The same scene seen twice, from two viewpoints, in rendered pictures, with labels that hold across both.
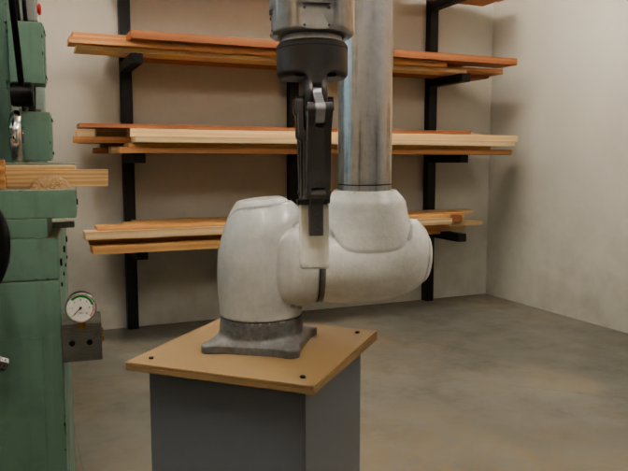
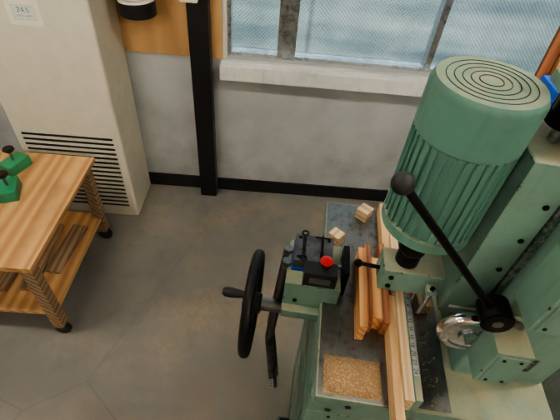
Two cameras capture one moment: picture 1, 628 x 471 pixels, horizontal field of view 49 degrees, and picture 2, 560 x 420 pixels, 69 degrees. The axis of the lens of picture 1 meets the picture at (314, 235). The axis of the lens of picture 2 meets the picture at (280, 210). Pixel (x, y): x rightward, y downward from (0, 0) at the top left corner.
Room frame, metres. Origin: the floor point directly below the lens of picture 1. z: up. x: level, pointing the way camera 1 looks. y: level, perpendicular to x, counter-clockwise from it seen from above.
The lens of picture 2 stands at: (1.45, 0.14, 1.77)
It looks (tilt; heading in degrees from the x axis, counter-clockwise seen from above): 45 degrees down; 111
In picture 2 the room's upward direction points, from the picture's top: 6 degrees clockwise
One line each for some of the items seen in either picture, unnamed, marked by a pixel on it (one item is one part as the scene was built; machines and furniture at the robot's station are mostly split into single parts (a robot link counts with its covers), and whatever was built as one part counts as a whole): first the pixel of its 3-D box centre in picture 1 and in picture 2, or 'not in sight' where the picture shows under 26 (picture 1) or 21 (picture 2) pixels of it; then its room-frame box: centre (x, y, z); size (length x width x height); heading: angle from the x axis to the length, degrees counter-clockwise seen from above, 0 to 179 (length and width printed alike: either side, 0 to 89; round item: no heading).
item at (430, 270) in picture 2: not in sight; (408, 274); (1.53, 0.80, 1.03); 0.14 x 0.07 x 0.09; 18
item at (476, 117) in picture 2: not in sight; (452, 162); (1.51, 0.80, 1.35); 0.18 x 0.18 x 0.31
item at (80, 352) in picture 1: (83, 335); not in sight; (1.46, 0.50, 0.58); 0.12 x 0.08 x 0.08; 18
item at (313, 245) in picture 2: not in sight; (315, 258); (1.32, 0.77, 0.99); 0.13 x 0.11 x 0.06; 108
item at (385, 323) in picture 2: not in sight; (381, 286); (1.49, 0.82, 0.93); 0.24 x 0.01 x 0.05; 108
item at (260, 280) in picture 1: (265, 255); not in sight; (1.27, 0.09, 0.78); 0.18 x 0.16 x 0.22; 97
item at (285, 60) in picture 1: (312, 86); not in sight; (0.73, 0.00, 1.04); 0.08 x 0.07 x 0.09; 7
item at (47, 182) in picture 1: (49, 181); (352, 374); (1.50, 0.57, 0.91); 0.12 x 0.09 x 0.03; 18
